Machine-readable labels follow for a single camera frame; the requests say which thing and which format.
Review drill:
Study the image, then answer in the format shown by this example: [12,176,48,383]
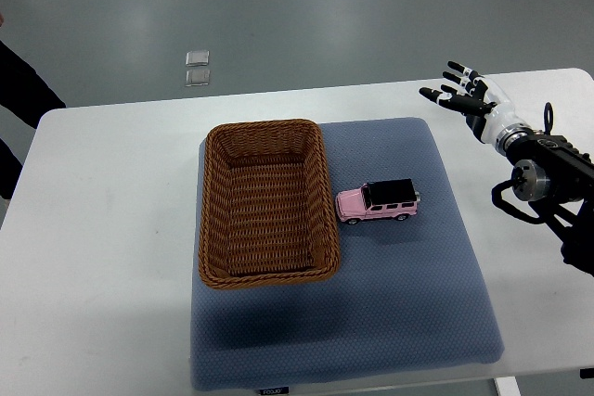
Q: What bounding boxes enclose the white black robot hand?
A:
[419,61,526,150]

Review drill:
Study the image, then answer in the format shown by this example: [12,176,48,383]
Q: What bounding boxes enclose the pink toy car black roof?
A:
[335,178,420,225]

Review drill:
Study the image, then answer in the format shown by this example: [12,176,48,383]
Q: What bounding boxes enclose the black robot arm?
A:
[491,128,593,275]

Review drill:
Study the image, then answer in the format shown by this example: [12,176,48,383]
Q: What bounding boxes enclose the brown wicker basket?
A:
[198,119,341,290]

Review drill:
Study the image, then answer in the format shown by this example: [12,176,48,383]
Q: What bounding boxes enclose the blue quilted mat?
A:
[190,118,504,391]

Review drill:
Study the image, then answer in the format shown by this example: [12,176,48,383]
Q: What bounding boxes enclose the white table leg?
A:
[494,377,521,396]

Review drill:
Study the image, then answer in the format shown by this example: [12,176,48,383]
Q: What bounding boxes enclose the lower floor socket plate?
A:
[185,69,211,86]

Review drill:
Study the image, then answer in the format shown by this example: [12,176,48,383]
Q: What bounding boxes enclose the floor socket plate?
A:
[186,50,210,67]
[185,69,211,86]

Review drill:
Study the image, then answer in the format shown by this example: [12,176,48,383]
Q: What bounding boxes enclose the upper floor socket plate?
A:
[186,50,210,67]

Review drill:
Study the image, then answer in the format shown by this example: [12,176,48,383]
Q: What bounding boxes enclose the person in black clothes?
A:
[1,43,66,201]

